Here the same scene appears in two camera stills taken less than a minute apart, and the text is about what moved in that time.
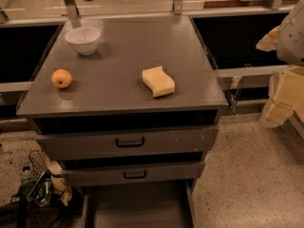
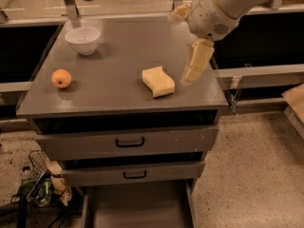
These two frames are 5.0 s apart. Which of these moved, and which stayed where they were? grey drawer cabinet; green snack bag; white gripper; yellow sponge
Moved: white gripper
Stayed: yellow sponge; green snack bag; grey drawer cabinet
